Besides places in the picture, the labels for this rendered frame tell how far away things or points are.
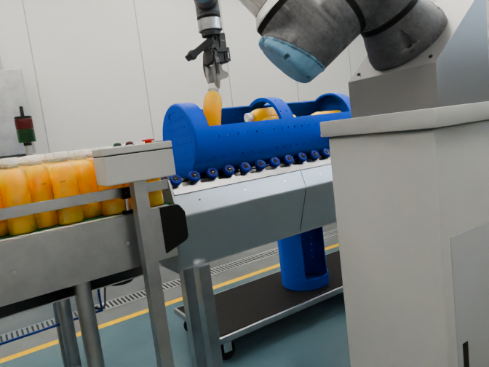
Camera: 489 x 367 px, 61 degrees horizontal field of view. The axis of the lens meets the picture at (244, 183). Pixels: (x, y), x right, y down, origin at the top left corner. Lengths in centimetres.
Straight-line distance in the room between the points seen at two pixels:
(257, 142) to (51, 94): 348
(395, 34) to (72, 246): 98
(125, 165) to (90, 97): 377
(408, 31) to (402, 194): 36
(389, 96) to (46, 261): 97
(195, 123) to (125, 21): 380
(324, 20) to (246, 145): 76
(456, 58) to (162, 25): 458
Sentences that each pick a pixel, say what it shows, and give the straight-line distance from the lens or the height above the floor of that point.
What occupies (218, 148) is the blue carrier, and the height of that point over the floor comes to 105.
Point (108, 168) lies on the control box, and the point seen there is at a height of 105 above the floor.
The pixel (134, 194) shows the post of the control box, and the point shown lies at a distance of 120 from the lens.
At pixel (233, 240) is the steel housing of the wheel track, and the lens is 163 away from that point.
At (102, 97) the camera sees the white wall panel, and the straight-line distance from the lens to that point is 494.
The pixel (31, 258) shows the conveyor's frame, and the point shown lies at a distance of 124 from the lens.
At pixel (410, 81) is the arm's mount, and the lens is 101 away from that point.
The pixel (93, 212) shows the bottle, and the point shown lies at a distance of 132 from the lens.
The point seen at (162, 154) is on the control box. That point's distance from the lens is 120.
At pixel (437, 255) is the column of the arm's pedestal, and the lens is 96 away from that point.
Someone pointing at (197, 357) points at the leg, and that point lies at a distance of 185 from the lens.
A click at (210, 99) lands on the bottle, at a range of 159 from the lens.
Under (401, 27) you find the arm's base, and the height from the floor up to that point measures 128.
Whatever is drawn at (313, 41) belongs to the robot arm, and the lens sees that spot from 93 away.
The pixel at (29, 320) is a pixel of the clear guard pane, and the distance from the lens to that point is 181.
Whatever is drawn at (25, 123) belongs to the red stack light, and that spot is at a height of 123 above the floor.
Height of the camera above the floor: 110
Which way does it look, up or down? 7 degrees down
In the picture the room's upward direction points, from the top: 7 degrees counter-clockwise
